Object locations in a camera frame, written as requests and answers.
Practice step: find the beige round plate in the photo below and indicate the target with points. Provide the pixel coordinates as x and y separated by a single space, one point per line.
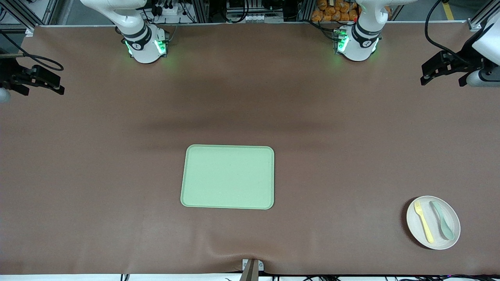
415 230

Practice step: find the white terminal block row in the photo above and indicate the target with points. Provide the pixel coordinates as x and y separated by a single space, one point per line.
246 18

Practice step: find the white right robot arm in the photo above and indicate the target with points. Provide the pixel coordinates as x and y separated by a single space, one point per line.
144 50

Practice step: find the brown table mat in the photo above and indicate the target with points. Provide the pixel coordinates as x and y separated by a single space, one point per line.
312 234

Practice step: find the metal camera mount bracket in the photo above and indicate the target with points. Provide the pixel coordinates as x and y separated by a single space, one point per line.
252 271

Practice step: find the orange packaged food pile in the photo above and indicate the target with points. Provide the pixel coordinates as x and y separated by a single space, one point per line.
332 11

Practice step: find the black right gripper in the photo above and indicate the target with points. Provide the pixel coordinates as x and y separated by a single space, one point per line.
8 71

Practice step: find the yellow plastic fork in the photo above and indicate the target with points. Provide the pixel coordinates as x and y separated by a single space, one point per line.
425 226

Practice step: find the aluminium frame post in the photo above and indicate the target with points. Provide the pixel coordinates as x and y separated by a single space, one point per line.
305 11
201 11

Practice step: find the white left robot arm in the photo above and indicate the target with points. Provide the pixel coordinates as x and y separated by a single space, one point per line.
361 43

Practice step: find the pale green plastic spoon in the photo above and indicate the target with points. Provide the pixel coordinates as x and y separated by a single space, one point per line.
448 232

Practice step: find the white power strip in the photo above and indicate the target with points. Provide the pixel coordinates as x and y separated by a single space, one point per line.
172 11

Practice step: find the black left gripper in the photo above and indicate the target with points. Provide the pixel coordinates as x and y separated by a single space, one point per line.
468 57

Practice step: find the light green rectangular tray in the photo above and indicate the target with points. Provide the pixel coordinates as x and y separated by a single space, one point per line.
226 177

